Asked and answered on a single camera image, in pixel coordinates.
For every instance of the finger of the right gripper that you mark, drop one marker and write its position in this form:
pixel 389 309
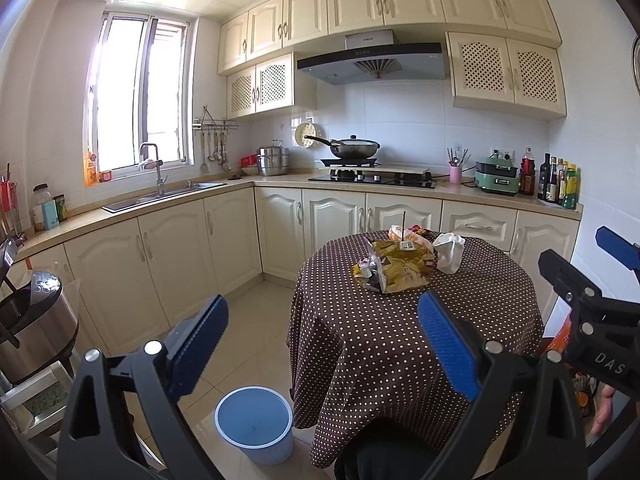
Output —
pixel 607 323
pixel 624 252

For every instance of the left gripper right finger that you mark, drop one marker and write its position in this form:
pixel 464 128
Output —
pixel 546 440

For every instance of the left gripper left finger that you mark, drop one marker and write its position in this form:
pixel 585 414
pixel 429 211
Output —
pixel 98 440

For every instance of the white paper bag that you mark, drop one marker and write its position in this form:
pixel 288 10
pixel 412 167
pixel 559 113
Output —
pixel 449 248

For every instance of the yellow snack wrapper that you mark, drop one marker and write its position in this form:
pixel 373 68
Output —
pixel 391 266

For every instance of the blue plastic trash bin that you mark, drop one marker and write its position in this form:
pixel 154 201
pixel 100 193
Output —
pixel 258 421

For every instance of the steel kitchen sink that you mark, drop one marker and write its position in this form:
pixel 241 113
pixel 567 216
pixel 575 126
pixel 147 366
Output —
pixel 189 188

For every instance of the kitchen window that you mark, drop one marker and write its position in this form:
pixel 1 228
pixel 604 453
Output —
pixel 139 87

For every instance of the person right hand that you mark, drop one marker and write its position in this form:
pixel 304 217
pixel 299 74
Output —
pixel 604 412

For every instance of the white green side cart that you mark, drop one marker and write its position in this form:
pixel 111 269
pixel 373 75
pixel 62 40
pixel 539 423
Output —
pixel 36 407

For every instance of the green yellow oil bottle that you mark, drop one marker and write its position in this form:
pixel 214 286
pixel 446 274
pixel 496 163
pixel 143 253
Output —
pixel 571 187

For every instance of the dark sauce bottle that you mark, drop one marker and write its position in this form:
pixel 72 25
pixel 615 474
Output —
pixel 543 177

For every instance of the steel rice cooker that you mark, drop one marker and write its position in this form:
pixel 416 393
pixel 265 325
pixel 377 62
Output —
pixel 38 324

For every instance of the green electric grill pot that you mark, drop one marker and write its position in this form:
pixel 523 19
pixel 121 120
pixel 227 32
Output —
pixel 496 175

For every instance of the cream lower cabinets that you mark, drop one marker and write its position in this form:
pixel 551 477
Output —
pixel 147 268

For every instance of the cream cabinets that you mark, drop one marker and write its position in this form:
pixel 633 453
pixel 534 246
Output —
pixel 500 55
pixel 147 268

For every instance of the brown polka dot tablecloth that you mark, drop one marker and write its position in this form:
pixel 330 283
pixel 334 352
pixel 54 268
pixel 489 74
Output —
pixel 358 355

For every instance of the pink utensil holder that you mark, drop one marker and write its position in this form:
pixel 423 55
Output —
pixel 455 175

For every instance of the thin wooden stick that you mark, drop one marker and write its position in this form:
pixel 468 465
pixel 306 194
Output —
pixel 404 219

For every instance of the white orange plastic bag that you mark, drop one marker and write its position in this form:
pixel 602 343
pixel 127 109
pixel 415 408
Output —
pixel 416 234

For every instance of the black gas stove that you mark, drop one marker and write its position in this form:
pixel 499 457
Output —
pixel 369 171

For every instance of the cream upper cabinets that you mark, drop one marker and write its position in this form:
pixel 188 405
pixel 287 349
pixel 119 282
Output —
pixel 500 55

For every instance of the glass jar on counter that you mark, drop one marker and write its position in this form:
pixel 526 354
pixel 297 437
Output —
pixel 40 196

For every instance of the steel sink faucet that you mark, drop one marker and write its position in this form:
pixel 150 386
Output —
pixel 155 163

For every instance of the black wok with lid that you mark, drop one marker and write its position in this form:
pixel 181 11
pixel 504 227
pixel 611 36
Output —
pixel 352 148

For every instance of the red bowl on counter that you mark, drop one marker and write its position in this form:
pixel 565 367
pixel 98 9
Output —
pixel 249 161

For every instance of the range hood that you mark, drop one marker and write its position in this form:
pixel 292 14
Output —
pixel 378 58

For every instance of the steel steamer pot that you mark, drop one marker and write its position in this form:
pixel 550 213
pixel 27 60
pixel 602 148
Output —
pixel 273 159

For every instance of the hanging utensil rack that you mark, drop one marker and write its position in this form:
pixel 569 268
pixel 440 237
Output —
pixel 214 133

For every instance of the round wall strainer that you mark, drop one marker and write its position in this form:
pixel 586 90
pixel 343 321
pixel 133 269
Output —
pixel 305 134

